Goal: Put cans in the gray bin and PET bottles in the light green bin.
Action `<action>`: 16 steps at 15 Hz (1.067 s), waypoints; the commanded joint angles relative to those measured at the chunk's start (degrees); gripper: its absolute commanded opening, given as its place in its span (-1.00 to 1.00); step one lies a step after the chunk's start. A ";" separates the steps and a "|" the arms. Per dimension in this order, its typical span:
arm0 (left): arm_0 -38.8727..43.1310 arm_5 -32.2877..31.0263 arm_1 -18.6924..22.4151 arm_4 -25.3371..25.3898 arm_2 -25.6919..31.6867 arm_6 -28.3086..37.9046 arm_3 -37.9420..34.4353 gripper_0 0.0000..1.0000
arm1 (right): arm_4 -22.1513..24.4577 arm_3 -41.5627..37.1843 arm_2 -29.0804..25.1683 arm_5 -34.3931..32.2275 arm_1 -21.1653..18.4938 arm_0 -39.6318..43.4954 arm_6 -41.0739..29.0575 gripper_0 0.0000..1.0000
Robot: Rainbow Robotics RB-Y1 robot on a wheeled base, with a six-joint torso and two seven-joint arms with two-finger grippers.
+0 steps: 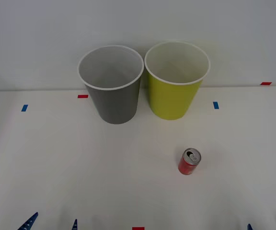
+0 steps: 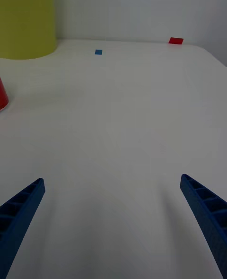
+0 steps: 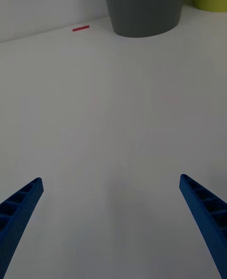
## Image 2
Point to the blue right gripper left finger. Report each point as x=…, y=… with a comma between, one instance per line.
x=21, y=210

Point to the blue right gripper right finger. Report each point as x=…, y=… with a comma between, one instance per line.
x=208, y=215

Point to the red drink can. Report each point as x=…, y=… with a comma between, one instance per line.
x=2, y=97

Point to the yellow-green plastic waste bin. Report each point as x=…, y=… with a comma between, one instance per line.
x=26, y=16

